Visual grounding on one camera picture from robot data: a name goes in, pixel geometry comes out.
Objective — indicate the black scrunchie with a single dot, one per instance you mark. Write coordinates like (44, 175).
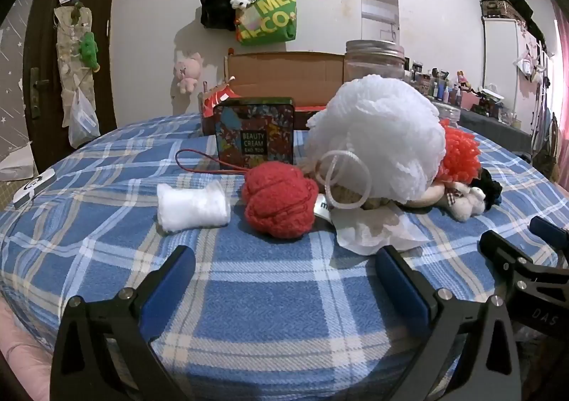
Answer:
(486, 183)

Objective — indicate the white wardrobe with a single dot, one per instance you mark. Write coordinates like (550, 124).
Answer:
(500, 59)

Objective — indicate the small white plush toy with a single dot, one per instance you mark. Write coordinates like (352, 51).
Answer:
(466, 205)

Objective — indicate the cluttered dark side table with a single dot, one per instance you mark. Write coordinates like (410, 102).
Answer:
(440, 85)

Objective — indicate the patterned tin box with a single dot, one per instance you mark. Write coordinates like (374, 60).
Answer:
(253, 125)

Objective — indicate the white device with round logo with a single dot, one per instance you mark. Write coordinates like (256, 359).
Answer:
(33, 187)

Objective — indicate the dark covered desk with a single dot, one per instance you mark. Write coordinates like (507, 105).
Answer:
(489, 130)

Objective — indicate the white tissue wipe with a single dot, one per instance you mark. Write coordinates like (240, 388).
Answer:
(369, 232)

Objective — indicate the clear plastic bag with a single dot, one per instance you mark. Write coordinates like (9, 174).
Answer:
(82, 121)

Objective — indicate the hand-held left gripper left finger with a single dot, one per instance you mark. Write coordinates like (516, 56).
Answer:
(169, 294)

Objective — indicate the white cotton pad roll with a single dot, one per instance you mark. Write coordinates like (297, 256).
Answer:
(191, 207)

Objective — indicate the cardboard box with red inside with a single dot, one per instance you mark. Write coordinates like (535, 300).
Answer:
(284, 72)

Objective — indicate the glass jar with metal lid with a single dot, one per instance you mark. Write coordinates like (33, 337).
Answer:
(373, 63)

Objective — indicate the beige hanging cloth organizer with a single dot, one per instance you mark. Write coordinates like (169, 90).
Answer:
(66, 72)

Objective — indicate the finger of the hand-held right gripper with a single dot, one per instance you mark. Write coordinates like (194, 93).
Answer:
(549, 230)
(502, 250)

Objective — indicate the patterned suitcase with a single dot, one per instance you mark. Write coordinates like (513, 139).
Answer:
(498, 5)

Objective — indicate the pink curtain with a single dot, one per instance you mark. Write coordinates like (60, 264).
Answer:
(563, 63)

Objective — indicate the beige knitted scrunchie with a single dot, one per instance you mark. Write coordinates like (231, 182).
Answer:
(344, 194)

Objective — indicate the brown door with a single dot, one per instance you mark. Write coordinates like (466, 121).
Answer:
(42, 116)

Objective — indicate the green frog plush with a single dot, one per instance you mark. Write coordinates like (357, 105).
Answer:
(89, 50)

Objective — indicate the green tote bag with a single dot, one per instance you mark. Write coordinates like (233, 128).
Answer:
(271, 14)

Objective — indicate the blue plaid blanket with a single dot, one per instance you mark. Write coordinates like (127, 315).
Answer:
(266, 285)

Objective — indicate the white hanging bags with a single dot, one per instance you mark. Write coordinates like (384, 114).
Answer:
(535, 63)

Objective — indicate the white mesh bath pouf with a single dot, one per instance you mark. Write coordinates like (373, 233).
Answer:
(382, 130)

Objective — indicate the pink plush toy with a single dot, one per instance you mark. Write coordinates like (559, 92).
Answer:
(187, 72)

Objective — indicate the orange knitted pouf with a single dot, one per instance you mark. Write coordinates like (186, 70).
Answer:
(460, 152)

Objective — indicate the beige powder puff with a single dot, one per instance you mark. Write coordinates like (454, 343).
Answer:
(426, 199)

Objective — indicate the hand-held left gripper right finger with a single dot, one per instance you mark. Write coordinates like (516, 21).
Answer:
(400, 290)

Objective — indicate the white paper sheet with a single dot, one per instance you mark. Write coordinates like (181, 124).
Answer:
(17, 165)

